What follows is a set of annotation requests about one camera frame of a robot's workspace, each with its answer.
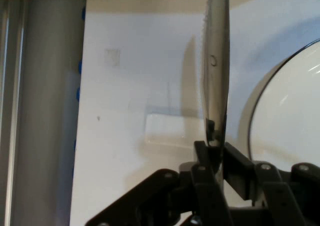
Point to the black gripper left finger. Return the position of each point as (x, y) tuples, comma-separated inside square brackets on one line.
[(200, 191)]

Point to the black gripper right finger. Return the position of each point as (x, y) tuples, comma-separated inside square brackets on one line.
[(275, 198)]

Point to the silver serrated table knife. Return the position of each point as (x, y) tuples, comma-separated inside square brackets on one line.
[(216, 36)]

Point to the white cutlery rest block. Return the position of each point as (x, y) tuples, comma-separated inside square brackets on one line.
[(165, 128)]

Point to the white bowl with dark rim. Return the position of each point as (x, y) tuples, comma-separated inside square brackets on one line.
[(287, 111)]

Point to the aluminium wall rail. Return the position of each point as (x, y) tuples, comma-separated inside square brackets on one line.
[(42, 111)]

